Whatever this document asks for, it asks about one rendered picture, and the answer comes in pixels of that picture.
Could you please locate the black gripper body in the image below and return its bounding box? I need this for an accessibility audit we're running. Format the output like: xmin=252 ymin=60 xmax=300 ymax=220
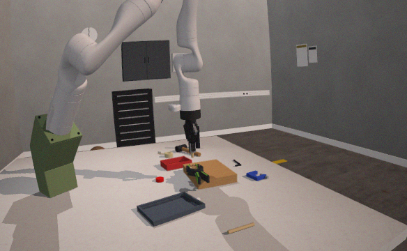
xmin=180 ymin=109 xmax=201 ymax=134

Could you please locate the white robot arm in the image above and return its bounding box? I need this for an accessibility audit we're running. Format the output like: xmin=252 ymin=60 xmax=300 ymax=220
xmin=46 ymin=0 xmax=203 ymax=135

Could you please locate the black spring clamp with green grips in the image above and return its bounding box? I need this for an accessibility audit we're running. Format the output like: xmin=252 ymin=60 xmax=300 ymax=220
xmin=186 ymin=164 xmax=210 ymax=185

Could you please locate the wooden-handled black mallet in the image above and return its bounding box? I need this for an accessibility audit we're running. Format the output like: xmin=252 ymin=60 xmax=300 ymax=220
xmin=175 ymin=144 xmax=201 ymax=156

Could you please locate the light wooden board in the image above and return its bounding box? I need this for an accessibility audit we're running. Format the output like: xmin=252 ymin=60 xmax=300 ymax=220
xmin=187 ymin=159 xmax=237 ymax=190

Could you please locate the tan wooden rod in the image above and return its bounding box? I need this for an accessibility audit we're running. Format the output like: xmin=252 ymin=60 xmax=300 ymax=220
xmin=227 ymin=223 xmax=254 ymax=234

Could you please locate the tan hollow cylinder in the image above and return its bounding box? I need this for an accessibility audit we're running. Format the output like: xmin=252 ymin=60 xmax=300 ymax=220
xmin=164 ymin=152 xmax=173 ymax=158

